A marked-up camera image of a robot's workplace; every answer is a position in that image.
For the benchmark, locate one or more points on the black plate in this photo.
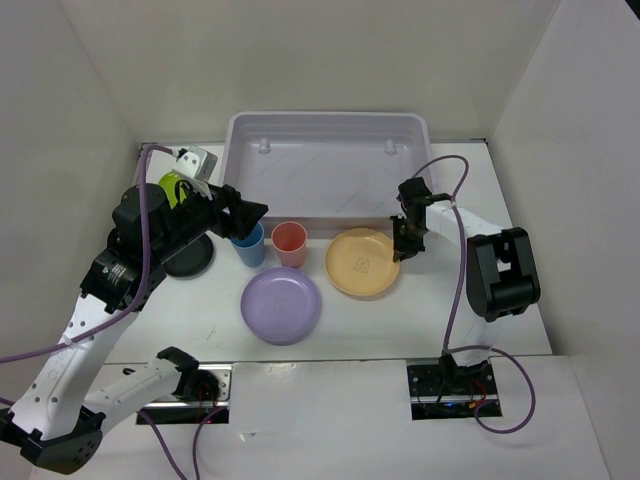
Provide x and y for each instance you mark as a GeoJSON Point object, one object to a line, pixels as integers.
{"type": "Point", "coordinates": [191, 261]}

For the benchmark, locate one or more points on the purple plate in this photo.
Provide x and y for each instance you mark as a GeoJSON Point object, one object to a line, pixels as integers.
{"type": "Point", "coordinates": [281, 306]}

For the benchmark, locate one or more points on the pink cup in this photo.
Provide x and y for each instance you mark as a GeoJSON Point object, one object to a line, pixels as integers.
{"type": "Point", "coordinates": [289, 239]}

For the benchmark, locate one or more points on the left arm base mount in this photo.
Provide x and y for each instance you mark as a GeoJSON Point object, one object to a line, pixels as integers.
{"type": "Point", "coordinates": [212, 391]}

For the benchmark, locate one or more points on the blue cup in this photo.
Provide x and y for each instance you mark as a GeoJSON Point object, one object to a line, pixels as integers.
{"type": "Point", "coordinates": [251, 249]}

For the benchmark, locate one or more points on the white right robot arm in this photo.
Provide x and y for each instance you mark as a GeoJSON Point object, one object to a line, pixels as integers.
{"type": "Point", "coordinates": [498, 276]}

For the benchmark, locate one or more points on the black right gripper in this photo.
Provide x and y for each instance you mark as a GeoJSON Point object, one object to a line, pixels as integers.
{"type": "Point", "coordinates": [402, 249]}

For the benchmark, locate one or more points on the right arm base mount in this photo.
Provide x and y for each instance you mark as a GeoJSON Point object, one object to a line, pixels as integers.
{"type": "Point", "coordinates": [439, 389]}

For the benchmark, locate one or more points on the yellow plate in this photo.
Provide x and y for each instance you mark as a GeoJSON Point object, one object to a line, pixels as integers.
{"type": "Point", "coordinates": [359, 262]}

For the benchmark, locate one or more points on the lavender plastic bin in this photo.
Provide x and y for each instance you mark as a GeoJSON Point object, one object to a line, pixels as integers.
{"type": "Point", "coordinates": [329, 171]}

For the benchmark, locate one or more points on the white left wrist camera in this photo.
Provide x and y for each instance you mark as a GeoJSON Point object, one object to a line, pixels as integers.
{"type": "Point", "coordinates": [195, 163]}

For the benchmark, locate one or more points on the green plate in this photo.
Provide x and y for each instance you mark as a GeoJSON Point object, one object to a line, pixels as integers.
{"type": "Point", "coordinates": [176, 188]}

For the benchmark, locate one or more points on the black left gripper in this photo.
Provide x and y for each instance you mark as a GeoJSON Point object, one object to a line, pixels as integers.
{"type": "Point", "coordinates": [247, 213]}

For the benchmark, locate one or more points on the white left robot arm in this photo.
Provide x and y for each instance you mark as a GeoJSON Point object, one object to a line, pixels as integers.
{"type": "Point", "coordinates": [60, 421]}

